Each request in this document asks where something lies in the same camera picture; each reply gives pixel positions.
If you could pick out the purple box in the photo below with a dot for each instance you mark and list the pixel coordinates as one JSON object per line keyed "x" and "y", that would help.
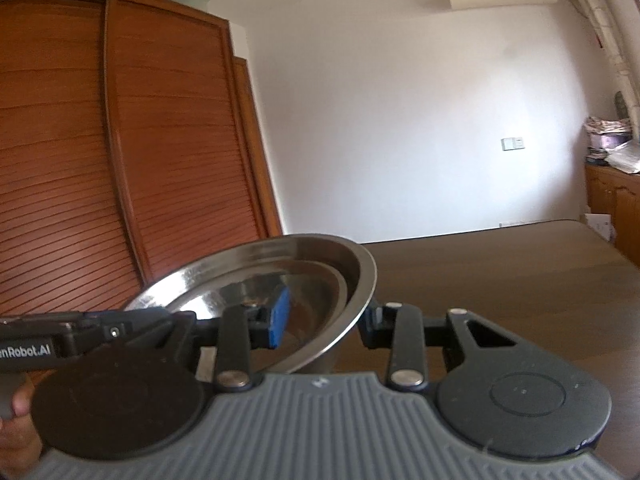
{"x": 610, "y": 141}

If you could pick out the small steel bowl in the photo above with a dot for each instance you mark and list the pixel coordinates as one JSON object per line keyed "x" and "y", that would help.
{"x": 225, "y": 295}

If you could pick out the pile of newspapers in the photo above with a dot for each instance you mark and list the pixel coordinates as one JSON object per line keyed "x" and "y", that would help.
{"x": 607, "y": 125}

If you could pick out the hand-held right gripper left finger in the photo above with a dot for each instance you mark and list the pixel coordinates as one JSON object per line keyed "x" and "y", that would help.
{"x": 280, "y": 317}

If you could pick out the clear plastic bag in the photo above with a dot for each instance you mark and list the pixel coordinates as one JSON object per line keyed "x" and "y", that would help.
{"x": 625, "y": 157}

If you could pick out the person's left hand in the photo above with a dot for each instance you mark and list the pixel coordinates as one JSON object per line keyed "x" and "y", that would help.
{"x": 20, "y": 425}

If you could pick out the wooden slatted wardrobe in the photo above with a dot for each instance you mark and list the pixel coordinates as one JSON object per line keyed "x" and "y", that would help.
{"x": 125, "y": 135}

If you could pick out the dark green object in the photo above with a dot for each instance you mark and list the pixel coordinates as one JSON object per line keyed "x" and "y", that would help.
{"x": 620, "y": 105}

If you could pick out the wooden sideboard cabinet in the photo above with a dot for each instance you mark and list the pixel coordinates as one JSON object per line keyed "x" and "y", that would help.
{"x": 625, "y": 210}

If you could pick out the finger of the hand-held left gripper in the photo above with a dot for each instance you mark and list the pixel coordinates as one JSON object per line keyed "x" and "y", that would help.
{"x": 115, "y": 330}

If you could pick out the patterned beige curtain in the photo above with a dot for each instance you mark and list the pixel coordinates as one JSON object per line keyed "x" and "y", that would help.
{"x": 612, "y": 35}

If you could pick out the white cardboard box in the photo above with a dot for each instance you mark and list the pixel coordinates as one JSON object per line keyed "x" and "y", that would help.
{"x": 597, "y": 227}

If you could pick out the large steel bowl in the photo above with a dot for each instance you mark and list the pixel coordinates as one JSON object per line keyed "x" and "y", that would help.
{"x": 275, "y": 250}

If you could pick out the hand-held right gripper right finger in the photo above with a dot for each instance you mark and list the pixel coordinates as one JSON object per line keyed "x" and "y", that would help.
{"x": 372, "y": 330}

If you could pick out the white wall switch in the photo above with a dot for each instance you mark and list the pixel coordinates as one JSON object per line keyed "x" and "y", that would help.
{"x": 513, "y": 144}

